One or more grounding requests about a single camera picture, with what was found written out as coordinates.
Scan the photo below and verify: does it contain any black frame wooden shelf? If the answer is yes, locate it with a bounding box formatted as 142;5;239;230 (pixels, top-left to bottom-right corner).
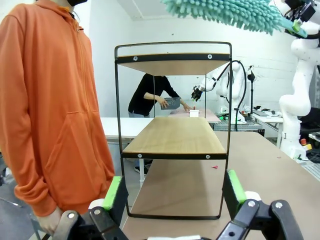
114;41;233;220

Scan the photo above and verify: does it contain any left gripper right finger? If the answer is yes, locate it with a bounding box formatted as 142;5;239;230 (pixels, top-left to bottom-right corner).
217;169;307;240

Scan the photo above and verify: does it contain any black robot hose cable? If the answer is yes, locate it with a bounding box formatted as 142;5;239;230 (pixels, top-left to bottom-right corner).
216;59;248;123

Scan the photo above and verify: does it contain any white top aluminium workbench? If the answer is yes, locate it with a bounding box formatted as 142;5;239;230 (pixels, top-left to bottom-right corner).
212;109;285;146

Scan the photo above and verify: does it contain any pink table top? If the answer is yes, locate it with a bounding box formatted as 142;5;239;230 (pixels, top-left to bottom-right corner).
167;108;222;123

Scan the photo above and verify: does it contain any grey plastic basket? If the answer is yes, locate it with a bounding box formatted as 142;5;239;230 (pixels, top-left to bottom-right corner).
159;96;181;111

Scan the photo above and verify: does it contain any person right hand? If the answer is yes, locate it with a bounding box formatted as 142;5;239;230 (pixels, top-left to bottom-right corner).
37;206;65;237

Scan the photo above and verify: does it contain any white curved office table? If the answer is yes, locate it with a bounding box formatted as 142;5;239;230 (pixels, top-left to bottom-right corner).
99;116;176;183

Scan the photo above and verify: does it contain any red emergency stop button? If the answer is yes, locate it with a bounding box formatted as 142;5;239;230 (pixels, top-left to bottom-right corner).
299;138;313;151

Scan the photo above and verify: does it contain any teal microfibre duster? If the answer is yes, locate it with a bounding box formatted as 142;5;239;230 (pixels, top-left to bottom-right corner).
159;0;309;39

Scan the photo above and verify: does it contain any person in orange hoodie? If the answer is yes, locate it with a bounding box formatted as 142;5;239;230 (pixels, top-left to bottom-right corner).
0;0;116;218

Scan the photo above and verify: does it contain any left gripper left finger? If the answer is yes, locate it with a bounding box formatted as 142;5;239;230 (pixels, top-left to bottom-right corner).
51;175;130;240

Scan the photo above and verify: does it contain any black pole stand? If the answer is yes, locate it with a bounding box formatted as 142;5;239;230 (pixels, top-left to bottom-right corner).
246;64;257;115

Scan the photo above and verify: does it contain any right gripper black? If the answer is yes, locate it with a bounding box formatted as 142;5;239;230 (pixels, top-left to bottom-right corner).
284;0;316;32

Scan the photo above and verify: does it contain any black lab robot gripper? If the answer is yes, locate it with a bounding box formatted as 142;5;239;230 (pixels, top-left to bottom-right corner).
191;84;205;103

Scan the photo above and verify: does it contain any person in black sweater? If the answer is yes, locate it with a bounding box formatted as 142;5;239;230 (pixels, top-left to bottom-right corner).
127;73;182;175

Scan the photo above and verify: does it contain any person right forearm orange sleeve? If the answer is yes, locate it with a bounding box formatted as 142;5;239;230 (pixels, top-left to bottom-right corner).
13;139;63;217

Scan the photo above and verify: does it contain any black sweater person right hand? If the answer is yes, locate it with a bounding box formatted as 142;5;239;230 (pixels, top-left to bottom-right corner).
156;96;170;109

